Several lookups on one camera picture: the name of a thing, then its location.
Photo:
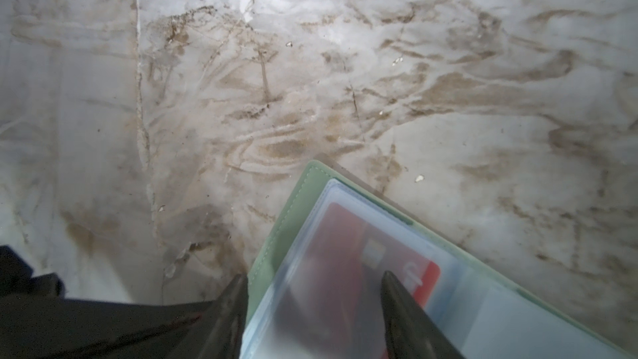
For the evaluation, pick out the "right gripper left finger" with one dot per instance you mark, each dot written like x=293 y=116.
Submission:
x=219 y=332

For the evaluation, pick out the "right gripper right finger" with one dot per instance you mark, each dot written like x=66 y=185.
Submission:
x=409 y=331

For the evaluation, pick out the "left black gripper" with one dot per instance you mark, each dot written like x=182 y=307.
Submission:
x=38 y=321

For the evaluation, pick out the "red card in holder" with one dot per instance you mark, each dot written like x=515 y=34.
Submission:
x=331 y=307

